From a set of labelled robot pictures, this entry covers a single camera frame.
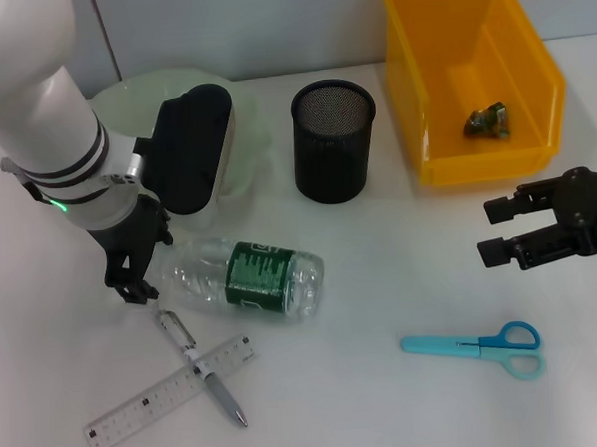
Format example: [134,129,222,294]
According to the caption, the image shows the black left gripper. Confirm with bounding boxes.
[84,193,178,310]

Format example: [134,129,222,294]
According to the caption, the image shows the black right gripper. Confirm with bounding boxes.
[473,165,597,274]

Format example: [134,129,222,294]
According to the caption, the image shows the green plastic wrapper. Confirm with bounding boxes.
[460,100,513,142]

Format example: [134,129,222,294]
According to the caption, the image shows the clear green-label water bottle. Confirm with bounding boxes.
[151,230,329,332]

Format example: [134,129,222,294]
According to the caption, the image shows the clear plastic ruler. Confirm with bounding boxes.
[79,331,264,447]

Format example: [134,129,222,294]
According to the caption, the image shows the blue scissors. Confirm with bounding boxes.
[399,319,547,387]

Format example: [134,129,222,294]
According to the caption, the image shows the grey clear ballpoint pen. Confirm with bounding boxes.
[155,304,250,433]

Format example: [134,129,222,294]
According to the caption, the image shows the green glass fruit bowl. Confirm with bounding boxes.
[89,64,278,208]

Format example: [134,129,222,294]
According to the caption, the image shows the black mesh pen holder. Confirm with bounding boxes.
[289,76,382,207]

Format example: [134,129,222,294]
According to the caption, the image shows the yellow plastic bin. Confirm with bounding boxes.
[381,0,573,190]

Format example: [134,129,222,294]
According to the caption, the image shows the black white wrist camera box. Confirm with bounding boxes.
[133,82,243,233]

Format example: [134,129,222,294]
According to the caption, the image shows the black cable with silver plug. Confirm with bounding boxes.
[0,155,46,206]

